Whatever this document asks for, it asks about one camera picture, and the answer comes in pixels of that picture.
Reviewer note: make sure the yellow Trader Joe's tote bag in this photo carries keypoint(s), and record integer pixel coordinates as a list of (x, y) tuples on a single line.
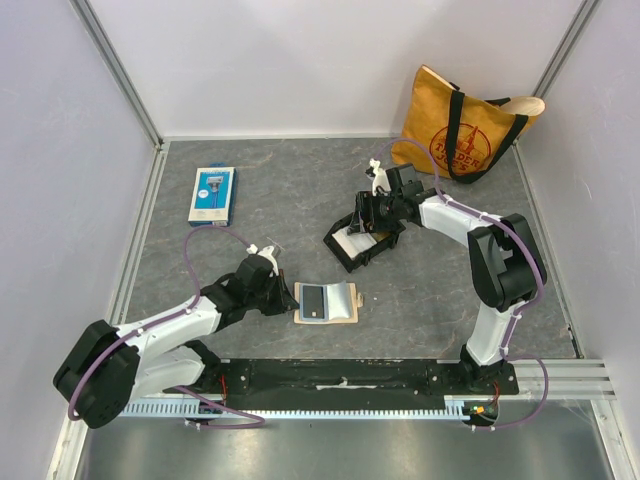
[(458, 136)]

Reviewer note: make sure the aluminium corner post right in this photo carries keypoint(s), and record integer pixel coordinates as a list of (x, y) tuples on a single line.
[(568, 42)]

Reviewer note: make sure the aluminium corner post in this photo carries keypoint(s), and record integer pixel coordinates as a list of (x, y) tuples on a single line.
[(101, 40), (568, 42)]

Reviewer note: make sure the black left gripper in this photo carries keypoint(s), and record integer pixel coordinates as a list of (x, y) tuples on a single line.
[(288, 301)]

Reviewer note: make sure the blue razor package box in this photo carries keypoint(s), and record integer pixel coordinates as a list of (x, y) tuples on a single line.
[(213, 197)]

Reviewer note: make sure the stack of white cards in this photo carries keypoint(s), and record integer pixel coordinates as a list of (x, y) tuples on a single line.
[(353, 245)]

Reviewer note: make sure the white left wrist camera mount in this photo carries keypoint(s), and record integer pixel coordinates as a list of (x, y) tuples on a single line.
[(270, 253)]

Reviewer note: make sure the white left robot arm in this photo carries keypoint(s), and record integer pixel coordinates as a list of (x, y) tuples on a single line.
[(108, 367)]

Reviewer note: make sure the black plastic card box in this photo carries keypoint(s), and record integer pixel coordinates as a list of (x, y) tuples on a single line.
[(364, 258)]

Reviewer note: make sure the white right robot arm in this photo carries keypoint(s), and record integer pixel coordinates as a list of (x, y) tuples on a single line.
[(506, 267)]

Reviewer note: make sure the black VIP card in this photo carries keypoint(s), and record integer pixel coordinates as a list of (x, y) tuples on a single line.
[(312, 303)]

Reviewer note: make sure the beige leather card holder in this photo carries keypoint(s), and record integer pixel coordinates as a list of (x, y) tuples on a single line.
[(342, 304)]

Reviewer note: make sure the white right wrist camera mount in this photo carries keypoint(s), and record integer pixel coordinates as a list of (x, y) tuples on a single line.
[(377, 174)]

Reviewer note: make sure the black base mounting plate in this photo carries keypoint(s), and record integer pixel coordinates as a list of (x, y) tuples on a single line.
[(348, 384)]

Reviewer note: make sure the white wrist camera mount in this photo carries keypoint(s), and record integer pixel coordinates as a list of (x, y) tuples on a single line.
[(377, 174), (270, 253)]

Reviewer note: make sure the aluminium corner post left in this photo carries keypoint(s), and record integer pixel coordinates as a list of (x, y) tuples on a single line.
[(101, 40)]

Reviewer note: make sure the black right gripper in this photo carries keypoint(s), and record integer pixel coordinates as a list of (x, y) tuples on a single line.
[(366, 214)]

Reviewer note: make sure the gold VIP card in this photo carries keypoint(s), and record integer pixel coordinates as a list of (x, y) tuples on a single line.
[(380, 236)]

